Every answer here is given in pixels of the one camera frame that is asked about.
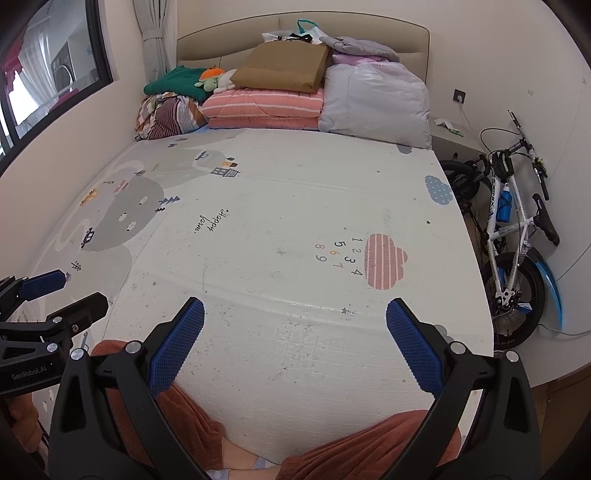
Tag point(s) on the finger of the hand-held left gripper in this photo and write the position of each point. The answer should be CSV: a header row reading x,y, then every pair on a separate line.
x,y
85,307
41,282

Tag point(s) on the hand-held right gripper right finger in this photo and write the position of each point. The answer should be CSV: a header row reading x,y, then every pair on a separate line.
x,y
413,346

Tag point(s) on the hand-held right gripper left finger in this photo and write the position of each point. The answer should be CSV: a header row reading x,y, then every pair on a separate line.
x,y
178,346

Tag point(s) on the person's left leg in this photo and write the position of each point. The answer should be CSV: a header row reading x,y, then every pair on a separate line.
x,y
184,415

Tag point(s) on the person's leg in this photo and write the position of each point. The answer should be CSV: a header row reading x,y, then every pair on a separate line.
x,y
360,447
184,415

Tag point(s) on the person's right leg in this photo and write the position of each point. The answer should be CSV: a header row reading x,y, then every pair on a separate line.
x,y
360,447

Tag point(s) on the white bicycle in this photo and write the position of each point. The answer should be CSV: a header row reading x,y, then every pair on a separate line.
x,y
521,221

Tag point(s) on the blue water bottle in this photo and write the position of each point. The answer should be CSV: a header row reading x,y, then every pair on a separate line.
x,y
505,203

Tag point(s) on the grey nightstand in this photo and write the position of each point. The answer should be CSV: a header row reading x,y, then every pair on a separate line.
x,y
455,145

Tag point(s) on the striped bedding bundle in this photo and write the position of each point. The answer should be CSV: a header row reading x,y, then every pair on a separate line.
x,y
171,117

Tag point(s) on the black framed window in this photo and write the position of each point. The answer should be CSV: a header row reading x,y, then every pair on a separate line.
x,y
46,69

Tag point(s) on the washing machine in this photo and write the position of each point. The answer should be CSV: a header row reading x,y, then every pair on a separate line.
x,y
63,67

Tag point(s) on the white paper packet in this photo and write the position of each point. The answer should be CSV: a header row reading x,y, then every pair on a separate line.
x,y
444,123

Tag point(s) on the green knitted blanket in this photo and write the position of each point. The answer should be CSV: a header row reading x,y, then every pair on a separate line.
x,y
173,83

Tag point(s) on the grey large pillow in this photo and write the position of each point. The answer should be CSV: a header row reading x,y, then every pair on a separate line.
x,y
374,104

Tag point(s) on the pink striped quilt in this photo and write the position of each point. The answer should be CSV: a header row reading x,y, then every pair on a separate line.
x,y
263,106

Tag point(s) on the green plush toy orange cap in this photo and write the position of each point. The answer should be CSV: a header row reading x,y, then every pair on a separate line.
x,y
211,76

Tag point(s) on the grey curtain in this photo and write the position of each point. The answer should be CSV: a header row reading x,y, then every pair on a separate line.
x,y
154,41

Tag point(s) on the white plush toy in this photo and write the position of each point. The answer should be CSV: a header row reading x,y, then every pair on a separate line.
x,y
227,79

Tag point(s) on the purple folded quilt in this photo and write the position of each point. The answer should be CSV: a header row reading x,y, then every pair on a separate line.
x,y
355,59

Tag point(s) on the brown paper bag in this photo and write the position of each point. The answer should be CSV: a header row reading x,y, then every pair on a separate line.
x,y
281,67

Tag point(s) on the beige bed headboard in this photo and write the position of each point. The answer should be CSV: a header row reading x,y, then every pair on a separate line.
x,y
392,46

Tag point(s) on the grey padded garment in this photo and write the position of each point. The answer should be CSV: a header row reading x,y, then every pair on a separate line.
x,y
364,48

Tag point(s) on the wall socket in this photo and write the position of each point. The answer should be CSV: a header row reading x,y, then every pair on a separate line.
x,y
460,95

